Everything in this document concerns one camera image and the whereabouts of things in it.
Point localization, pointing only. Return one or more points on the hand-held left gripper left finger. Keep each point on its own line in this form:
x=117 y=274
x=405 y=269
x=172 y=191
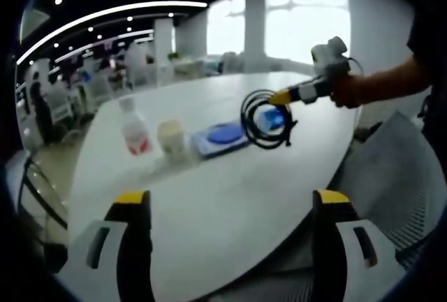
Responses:
x=108 y=263

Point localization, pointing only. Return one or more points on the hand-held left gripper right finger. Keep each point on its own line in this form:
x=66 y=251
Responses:
x=352 y=267

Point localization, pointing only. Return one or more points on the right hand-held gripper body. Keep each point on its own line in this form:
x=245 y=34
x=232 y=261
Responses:
x=331 y=61

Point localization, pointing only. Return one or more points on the blue tissue packet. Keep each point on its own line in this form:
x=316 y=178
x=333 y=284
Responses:
x=270 y=118

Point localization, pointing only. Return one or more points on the clear plastic bottle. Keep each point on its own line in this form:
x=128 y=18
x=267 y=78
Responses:
x=134 y=134

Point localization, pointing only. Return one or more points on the white paper cup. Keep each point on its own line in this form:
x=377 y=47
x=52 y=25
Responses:
x=171 y=139

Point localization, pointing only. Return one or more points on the person's right hand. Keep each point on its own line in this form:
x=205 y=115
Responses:
x=347 y=90

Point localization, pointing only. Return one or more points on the large bright window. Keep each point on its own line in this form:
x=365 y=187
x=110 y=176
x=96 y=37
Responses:
x=307 y=15

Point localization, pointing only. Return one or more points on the wide white pillar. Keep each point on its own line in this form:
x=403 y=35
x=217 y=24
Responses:
x=256 y=29

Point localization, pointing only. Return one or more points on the grey mesh office chair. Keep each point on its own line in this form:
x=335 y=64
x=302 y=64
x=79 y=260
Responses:
x=384 y=176

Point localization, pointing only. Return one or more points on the small bright window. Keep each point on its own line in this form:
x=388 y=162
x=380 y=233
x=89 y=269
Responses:
x=225 y=26

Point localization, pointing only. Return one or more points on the person's dark clothing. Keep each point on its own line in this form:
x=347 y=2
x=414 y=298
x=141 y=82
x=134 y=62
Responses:
x=433 y=54

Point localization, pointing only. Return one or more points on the white table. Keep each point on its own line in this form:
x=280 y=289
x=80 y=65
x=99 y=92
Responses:
x=227 y=211

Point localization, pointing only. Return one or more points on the green potted plant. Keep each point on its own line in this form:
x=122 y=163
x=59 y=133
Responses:
x=173 y=55

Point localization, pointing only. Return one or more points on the narrow white pillar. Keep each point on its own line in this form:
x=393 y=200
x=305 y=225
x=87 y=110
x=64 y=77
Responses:
x=164 y=50

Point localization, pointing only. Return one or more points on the background office desks and chairs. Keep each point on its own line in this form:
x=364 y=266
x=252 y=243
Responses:
x=97 y=85

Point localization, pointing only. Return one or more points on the long curved ceiling light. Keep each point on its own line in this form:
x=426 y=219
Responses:
x=104 y=13

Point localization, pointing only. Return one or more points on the black metal frame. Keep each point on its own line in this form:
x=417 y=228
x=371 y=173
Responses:
x=38 y=204

